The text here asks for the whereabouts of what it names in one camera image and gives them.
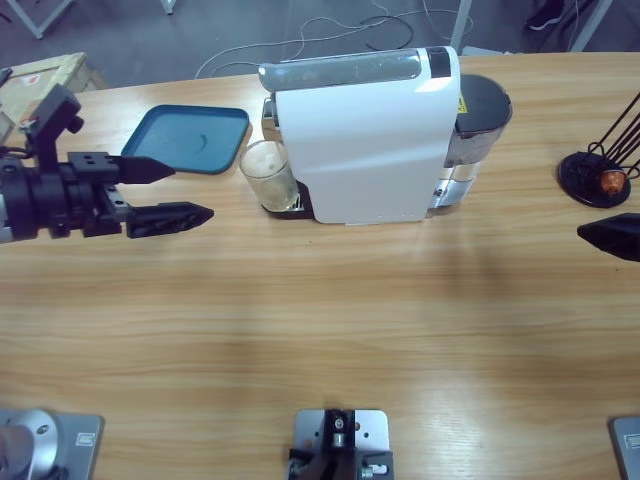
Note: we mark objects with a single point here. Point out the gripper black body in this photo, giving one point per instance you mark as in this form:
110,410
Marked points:
55,200

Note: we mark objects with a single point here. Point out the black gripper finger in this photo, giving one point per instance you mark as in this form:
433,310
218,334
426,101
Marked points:
145,171
617,235
170,219

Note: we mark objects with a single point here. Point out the clear glass cup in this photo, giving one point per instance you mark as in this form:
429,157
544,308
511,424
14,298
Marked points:
272,185

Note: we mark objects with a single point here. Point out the silver coffee machine lever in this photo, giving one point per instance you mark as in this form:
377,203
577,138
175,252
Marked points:
340,70

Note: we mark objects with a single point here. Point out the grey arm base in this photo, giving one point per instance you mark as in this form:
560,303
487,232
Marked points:
627,445
75,440

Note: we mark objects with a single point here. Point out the orange coffee capsule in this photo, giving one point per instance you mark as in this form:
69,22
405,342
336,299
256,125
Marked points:
613,182

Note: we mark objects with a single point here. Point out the white capsule coffee machine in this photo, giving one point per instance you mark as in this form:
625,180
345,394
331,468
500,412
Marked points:
360,150

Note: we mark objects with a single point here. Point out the teal plastic tray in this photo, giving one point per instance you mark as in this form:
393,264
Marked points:
200,130

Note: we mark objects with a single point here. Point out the black capsule holder stand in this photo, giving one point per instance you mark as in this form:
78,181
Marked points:
580,175

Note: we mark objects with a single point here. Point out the wooden crate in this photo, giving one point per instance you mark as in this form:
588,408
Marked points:
30,75

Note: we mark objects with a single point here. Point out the black drip tray silver grill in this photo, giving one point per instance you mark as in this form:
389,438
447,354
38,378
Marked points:
306,212

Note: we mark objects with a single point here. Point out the short white metal leg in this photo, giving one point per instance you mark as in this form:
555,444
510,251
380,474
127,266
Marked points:
169,6

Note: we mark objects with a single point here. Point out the clear water tank black lid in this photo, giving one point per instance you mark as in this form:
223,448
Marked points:
482,105

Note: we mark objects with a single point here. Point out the slanted white metal leg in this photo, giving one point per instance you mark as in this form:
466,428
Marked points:
590,25

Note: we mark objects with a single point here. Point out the black shoe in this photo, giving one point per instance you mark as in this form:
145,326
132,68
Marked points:
545,17

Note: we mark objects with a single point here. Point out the wrist black camera bracket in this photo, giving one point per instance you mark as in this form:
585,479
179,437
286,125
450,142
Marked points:
50,125

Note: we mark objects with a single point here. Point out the white metal table frame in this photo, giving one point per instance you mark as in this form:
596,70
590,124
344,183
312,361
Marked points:
37,25

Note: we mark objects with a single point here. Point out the white metal post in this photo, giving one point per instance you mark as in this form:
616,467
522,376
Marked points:
460,22

